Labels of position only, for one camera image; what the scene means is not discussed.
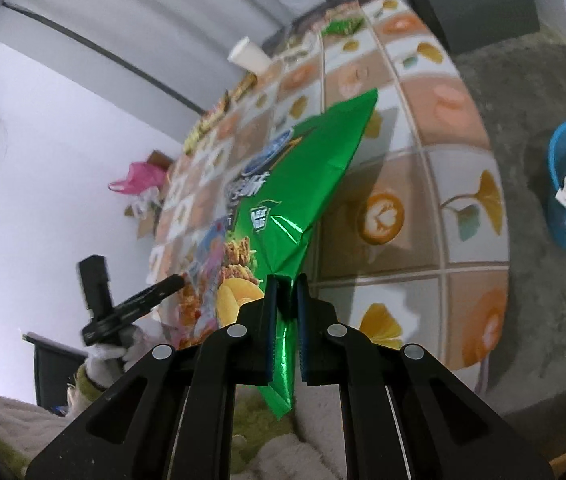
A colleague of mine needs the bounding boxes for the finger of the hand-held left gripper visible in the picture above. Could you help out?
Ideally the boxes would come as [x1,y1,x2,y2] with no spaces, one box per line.
[112,273,187,322]

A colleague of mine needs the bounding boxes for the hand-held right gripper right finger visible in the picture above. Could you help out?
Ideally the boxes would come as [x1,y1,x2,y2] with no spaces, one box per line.
[295,272,554,480]

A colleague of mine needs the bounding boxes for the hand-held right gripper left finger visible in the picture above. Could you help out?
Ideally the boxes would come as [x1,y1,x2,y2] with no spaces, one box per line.
[25,274,284,480]

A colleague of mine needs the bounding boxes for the green snack bag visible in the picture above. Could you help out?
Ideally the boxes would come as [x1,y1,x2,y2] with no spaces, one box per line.
[173,88,380,422]

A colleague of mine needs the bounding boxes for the person's left forearm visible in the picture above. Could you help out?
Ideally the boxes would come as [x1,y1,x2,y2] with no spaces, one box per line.
[65,362,114,417]

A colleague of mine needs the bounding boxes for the person's left hand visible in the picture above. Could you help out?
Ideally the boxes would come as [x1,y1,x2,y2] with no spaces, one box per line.
[84,326,158,392]

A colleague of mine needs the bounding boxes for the black furniture panel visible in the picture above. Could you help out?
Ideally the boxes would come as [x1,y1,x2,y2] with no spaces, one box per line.
[25,331,90,411]

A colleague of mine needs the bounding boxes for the pink plastic bag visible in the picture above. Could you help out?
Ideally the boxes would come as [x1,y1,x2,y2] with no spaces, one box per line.
[108,161,169,196]

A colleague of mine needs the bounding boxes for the printed tablecloth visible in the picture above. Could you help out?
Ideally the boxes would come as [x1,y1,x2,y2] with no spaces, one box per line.
[148,0,510,397]

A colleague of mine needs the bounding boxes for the yellow snack bar packet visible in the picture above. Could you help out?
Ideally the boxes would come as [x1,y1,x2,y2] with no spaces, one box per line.
[233,72,260,102]

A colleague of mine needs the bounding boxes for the white paper cup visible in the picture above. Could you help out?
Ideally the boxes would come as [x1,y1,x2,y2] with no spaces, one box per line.
[228,36,274,73]

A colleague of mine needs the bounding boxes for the grey curtain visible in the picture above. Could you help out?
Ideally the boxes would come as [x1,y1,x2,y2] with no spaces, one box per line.
[7,0,400,117]

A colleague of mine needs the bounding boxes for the small green packet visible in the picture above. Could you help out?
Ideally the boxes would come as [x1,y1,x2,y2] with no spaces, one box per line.
[320,16,367,37]

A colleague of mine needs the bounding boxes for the beige snack packet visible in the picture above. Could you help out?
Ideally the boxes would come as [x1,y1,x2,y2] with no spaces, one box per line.
[322,1,362,21]

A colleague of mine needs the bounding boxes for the grey cabinet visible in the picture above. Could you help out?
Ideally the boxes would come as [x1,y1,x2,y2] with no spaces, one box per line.
[390,0,540,56]

